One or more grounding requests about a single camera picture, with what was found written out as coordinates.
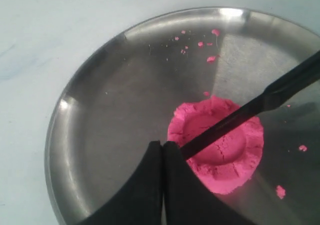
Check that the black kitchen knife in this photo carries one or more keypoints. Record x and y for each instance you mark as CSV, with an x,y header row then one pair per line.
x,y
274,95

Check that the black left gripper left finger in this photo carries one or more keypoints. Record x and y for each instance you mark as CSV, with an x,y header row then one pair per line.
x,y
139,201

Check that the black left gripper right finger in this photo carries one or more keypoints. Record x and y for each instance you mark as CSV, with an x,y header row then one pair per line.
x,y
186,200

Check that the round steel plate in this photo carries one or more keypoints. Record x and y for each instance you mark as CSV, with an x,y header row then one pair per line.
x,y
125,94

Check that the pink clay lump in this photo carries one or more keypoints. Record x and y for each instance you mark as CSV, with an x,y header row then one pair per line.
x,y
229,162

